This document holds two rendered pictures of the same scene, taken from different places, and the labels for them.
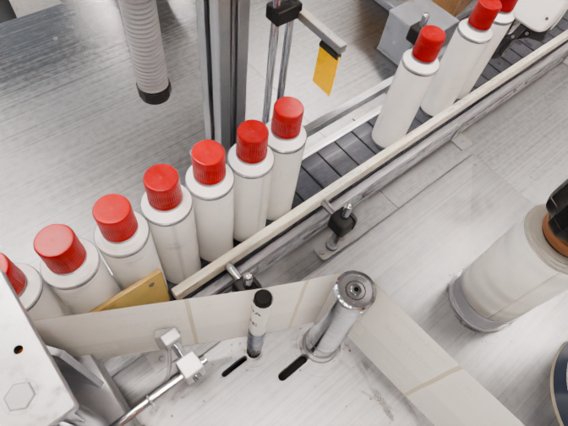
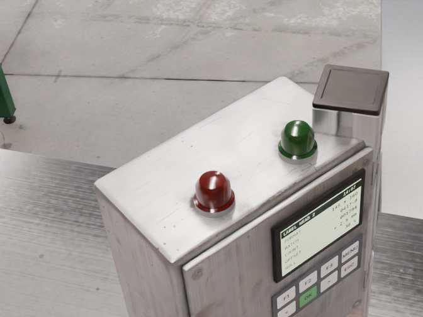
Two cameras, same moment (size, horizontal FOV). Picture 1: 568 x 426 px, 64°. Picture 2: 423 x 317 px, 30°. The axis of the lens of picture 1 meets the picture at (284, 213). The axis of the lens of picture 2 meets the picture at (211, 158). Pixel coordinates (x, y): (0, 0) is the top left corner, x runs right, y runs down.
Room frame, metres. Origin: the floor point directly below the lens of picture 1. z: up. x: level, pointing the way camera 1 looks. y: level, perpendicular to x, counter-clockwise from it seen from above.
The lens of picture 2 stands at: (0.23, -0.24, 1.84)
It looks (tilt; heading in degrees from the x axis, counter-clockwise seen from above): 43 degrees down; 71
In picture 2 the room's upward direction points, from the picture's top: 7 degrees counter-clockwise
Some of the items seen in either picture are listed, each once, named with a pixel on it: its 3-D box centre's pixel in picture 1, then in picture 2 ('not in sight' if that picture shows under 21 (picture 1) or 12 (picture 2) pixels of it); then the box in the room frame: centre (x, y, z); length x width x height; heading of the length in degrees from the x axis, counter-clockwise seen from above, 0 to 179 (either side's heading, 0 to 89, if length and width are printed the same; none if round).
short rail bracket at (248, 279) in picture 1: (239, 283); not in sight; (0.22, 0.04, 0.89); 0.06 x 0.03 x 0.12; 49
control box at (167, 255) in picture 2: not in sight; (245, 251); (0.37, 0.11, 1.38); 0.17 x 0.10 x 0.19; 14
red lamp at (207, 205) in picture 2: not in sight; (213, 190); (0.34, 0.08, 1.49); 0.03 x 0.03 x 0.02
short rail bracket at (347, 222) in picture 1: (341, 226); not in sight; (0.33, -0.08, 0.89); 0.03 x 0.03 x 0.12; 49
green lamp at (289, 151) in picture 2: not in sight; (297, 138); (0.40, 0.10, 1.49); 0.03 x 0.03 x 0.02
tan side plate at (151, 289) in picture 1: (125, 310); not in sight; (0.14, 0.15, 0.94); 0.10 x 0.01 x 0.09; 139
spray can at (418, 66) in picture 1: (406, 92); not in sight; (0.52, -0.14, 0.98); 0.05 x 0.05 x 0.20
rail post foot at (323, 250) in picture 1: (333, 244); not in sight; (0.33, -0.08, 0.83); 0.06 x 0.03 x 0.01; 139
